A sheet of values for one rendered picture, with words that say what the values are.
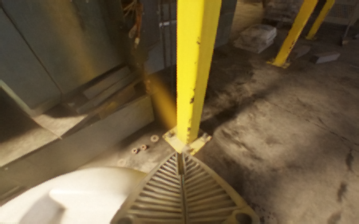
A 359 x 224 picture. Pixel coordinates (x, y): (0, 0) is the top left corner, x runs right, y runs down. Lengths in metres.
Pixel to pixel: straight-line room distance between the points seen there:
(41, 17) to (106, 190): 0.50
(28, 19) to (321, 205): 1.31
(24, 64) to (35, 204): 0.37
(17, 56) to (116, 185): 0.43
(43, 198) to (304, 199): 1.03
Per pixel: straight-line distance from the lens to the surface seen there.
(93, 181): 0.48
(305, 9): 2.08
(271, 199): 0.90
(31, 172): 0.92
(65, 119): 0.68
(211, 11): 0.50
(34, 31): 0.58
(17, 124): 0.94
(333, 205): 1.08
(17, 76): 0.58
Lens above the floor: 0.76
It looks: 45 degrees down
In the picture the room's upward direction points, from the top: 1 degrees clockwise
